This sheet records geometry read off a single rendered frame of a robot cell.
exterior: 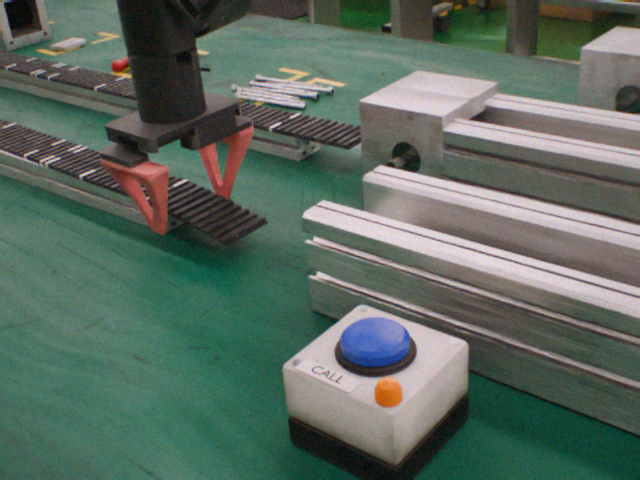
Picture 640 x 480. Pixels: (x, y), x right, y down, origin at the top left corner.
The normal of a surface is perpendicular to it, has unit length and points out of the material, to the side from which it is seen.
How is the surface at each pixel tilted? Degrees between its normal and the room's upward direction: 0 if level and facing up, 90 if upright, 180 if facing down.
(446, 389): 90
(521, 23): 90
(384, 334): 3
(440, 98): 0
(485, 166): 90
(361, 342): 3
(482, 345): 90
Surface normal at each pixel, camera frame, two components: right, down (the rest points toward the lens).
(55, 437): -0.07, -0.88
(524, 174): -0.62, 0.41
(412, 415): 0.78, 0.25
